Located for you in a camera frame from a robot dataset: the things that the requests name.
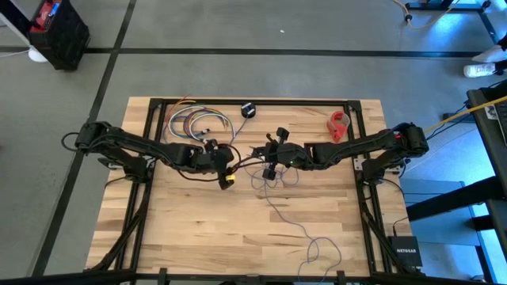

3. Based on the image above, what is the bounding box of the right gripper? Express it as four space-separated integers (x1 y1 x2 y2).
251 127 296 180

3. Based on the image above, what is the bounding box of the thin blue cord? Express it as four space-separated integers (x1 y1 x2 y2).
227 115 250 148
233 154 344 284

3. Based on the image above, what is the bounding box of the red tape dispenser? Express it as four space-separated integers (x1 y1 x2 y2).
326 110 352 144

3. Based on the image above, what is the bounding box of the black equipment case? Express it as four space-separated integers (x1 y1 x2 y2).
27 0 91 72

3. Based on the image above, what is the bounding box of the black diagonal beam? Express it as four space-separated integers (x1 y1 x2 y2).
406 176 507 222

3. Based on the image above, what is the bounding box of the white stand foot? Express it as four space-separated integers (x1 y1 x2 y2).
27 46 50 63

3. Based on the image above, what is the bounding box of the black desk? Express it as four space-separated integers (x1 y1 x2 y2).
466 87 507 254

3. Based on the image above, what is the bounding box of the red device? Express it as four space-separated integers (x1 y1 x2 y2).
30 0 63 34

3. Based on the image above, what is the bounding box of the person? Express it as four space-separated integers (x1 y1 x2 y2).
463 33 507 79

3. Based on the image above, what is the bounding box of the black keyboard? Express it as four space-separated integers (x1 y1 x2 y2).
494 101 507 146

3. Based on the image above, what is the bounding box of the black cord spool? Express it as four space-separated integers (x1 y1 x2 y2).
240 101 257 119

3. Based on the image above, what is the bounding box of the black aluminium table frame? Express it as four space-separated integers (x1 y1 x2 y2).
82 97 427 285

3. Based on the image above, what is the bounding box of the purple network cable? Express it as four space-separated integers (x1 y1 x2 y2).
182 109 223 140

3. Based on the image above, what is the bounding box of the orange network cable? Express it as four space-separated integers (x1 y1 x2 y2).
163 96 199 131

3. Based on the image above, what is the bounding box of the black network switch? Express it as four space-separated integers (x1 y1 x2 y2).
387 235 424 268

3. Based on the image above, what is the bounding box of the hanging yellow cable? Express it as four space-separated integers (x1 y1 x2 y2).
423 94 507 134

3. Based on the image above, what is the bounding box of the yellow extension cable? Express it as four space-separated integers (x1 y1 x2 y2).
391 0 463 31

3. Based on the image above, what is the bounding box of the black desk frame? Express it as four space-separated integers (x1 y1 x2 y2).
404 0 501 44

